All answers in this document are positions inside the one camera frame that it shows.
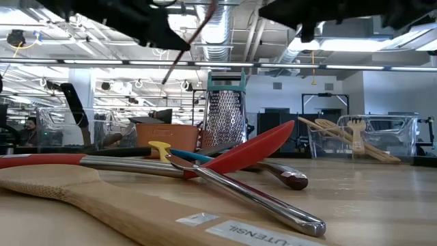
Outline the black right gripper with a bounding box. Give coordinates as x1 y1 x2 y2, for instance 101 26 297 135
258 0 386 31

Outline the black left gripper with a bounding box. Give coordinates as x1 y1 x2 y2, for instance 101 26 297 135
36 0 191 52

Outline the small brown wooden spoon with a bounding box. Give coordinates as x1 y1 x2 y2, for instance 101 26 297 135
160 0 219 85

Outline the black square-head spatula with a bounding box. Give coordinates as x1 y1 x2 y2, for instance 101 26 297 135
100 115 165 148

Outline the wooden slotted spatula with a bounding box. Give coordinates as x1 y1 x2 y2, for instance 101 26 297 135
298 116 393 163

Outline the large black wide spatula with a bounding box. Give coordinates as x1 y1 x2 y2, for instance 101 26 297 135
59 83 93 146

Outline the blue silicone spoon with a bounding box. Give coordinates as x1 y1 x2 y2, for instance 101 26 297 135
169 148 214 164

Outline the oval slotted wooden spoon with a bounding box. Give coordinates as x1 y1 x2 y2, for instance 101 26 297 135
314 118 402 164

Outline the wooden fork spoon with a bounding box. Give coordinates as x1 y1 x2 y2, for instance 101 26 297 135
347 118 367 155

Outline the long ceiling light strip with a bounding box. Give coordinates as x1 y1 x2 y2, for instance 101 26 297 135
0 57 437 72

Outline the black room monitor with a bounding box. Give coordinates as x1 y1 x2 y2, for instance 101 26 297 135
149 108 173 121

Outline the teal steel box grater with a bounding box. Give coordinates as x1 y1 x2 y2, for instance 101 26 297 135
200 70 249 151

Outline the white support column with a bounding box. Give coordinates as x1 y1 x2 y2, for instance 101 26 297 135
63 68 97 144

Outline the orange plastic bin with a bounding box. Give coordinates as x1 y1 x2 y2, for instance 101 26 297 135
135 123 200 153

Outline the red slotted spoon steel shank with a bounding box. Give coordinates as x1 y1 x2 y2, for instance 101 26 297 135
0 120 296 180

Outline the clear plastic bin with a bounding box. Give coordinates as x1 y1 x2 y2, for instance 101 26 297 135
38 107 137 153
307 114 418 163

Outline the dark wooden spoon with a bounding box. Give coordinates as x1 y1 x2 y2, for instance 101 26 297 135
244 157 309 191

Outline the large labelled wooden spoon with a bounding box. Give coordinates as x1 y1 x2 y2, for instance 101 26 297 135
0 163 330 246

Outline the heavy steel table knife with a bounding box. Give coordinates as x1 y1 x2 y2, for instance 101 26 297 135
165 155 327 238

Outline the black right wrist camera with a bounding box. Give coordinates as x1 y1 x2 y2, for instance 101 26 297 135
299 23 318 44

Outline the slanted silver ventilation duct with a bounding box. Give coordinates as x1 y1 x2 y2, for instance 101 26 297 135
275 29 322 64

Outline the wide silver ventilation duct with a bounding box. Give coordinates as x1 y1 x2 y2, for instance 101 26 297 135
195 0 234 63

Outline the yellow hanging cord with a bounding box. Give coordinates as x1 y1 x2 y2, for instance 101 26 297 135
309 50 318 86

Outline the black room rig frame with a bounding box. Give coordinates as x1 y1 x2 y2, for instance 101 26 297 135
301 92 350 115

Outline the black yellow cable reel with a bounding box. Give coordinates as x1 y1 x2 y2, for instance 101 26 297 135
6 29 27 48

